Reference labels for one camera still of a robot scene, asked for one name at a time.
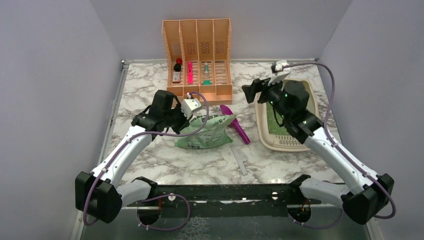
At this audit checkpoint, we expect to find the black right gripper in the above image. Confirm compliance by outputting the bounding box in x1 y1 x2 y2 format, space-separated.
240 75 291 122

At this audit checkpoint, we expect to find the purple litter scoop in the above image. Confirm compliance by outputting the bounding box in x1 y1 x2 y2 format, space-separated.
219 104 251 145

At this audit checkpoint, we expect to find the green litter bag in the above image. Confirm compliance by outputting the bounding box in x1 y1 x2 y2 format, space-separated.
175 114 236 150

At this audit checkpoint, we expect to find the beige litter box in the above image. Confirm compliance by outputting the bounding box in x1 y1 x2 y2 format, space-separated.
254 78 320 153

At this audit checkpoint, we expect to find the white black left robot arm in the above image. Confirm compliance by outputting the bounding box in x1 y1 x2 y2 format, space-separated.
75 90 202 226

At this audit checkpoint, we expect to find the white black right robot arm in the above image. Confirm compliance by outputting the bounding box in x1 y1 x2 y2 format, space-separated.
241 78 394 225

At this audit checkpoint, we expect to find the red white small box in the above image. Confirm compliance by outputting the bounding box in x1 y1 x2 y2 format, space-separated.
172 71 181 84

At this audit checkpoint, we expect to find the red and black stamp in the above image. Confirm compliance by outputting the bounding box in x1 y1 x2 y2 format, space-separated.
173 58 183 72

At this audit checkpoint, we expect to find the green white glue stick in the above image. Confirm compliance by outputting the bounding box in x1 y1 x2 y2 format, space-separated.
204 62 209 75

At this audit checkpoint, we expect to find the orange plastic file organizer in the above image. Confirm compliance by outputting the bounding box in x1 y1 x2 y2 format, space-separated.
162 18 233 106

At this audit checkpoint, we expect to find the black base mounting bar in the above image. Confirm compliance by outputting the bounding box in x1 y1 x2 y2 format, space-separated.
91 177 324 220

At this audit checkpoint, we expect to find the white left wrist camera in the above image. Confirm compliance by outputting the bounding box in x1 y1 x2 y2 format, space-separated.
181 93 202 119

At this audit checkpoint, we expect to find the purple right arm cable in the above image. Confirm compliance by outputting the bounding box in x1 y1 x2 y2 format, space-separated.
281 61 397 230

